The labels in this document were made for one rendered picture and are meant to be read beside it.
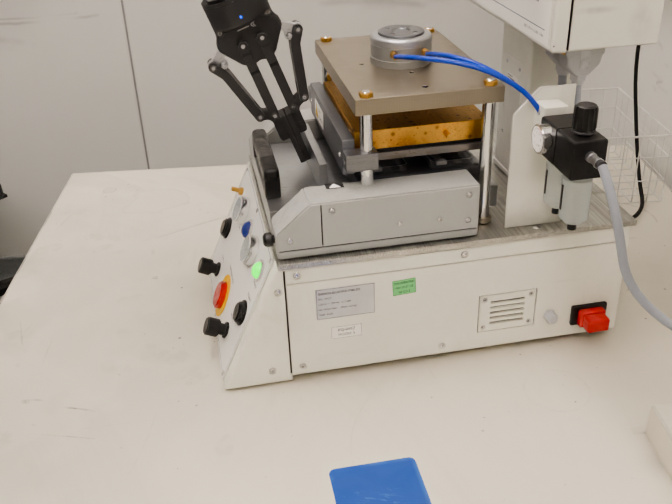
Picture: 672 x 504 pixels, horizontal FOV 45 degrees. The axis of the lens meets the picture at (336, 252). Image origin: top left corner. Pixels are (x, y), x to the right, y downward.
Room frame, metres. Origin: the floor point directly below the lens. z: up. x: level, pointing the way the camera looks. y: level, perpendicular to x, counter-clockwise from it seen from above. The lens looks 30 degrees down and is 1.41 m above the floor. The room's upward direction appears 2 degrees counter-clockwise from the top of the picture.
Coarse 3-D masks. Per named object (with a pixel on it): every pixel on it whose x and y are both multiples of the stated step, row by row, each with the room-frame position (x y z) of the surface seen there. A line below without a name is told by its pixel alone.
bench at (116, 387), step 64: (64, 192) 1.44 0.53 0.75; (128, 192) 1.43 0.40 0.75; (192, 192) 1.42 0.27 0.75; (64, 256) 1.19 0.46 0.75; (128, 256) 1.18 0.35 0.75; (192, 256) 1.17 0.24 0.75; (640, 256) 1.11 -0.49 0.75; (0, 320) 1.00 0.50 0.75; (64, 320) 0.99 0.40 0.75; (128, 320) 0.99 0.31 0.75; (192, 320) 0.98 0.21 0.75; (640, 320) 0.94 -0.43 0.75; (0, 384) 0.85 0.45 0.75; (64, 384) 0.84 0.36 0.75; (128, 384) 0.84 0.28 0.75; (192, 384) 0.83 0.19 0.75; (320, 384) 0.82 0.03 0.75; (384, 384) 0.82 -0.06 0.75; (448, 384) 0.81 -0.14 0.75; (512, 384) 0.81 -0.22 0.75; (576, 384) 0.80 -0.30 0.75; (640, 384) 0.80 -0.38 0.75; (0, 448) 0.73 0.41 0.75; (64, 448) 0.72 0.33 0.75; (128, 448) 0.72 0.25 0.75; (192, 448) 0.71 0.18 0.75; (256, 448) 0.71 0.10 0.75; (320, 448) 0.70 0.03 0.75; (384, 448) 0.70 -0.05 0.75; (448, 448) 0.70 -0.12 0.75; (512, 448) 0.69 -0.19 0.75; (576, 448) 0.69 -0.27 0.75; (640, 448) 0.68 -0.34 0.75
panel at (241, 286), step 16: (240, 192) 1.10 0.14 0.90; (256, 192) 1.04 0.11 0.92; (256, 208) 1.00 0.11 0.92; (256, 224) 0.97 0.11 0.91; (224, 240) 1.10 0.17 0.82; (240, 240) 1.01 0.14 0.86; (224, 256) 1.06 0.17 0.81; (256, 256) 0.91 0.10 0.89; (272, 256) 0.85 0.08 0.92; (224, 272) 1.02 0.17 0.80; (240, 272) 0.95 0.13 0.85; (240, 288) 0.92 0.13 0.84; (256, 288) 0.86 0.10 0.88; (224, 304) 0.95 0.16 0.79; (224, 320) 0.93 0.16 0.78; (240, 320) 0.85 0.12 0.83; (240, 336) 0.84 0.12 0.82; (224, 352) 0.87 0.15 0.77; (224, 368) 0.84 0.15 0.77
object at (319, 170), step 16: (272, 144) 1.10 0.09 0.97; (288, 144) 1.10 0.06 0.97; (320, 144) 1.10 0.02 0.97; (256, 160) 1.05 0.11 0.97; (288, 160) 1.04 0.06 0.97; (320, 160) 0.94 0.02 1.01; (256, 176) 1.05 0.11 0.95; (288, 176) 0.99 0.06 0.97; (304, 176) 0.99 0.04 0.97; (320, 176) 0.93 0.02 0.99; (336, 176) 0.98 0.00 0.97; (288, 192) 0.94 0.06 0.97; (496, 192) 0.94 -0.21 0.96; (272, 208) 0.89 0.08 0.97
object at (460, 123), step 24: (336, 96) 1.04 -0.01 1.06; (384, 120) 0.95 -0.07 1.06; (408, 120) 0.94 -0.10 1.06; (432, 120) 0.94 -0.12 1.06; (456, 120) 0.94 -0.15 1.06; (480, 120) 0.94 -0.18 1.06; (384, 144) 0.92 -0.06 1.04; (408, 144) 0.92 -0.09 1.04; (432, 144) 0.93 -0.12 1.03; (456, 144) 0.93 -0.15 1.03
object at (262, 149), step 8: (256, 136) 1.04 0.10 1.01; (264, 136) 1.03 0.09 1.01; (256, 144) 1.01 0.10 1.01; (264, 144) 1.01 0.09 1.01; (256, 152) 1.01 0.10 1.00; (264, 152) 0.98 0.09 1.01; (272, 152) 0.98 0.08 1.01; (264, 160) 0.95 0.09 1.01; (272, 160) 0.95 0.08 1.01; (264, 168) 0.93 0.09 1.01; (272, 168) 0.93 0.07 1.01; (264, 176) 0.92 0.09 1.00; (272, 176) 0.92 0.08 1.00; (264, 184) 0.92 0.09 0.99; (272, 184) 0.92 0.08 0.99; (280, 184) 0.92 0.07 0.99; (272, 192) 0.92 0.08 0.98; (280, 192) 0.92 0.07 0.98
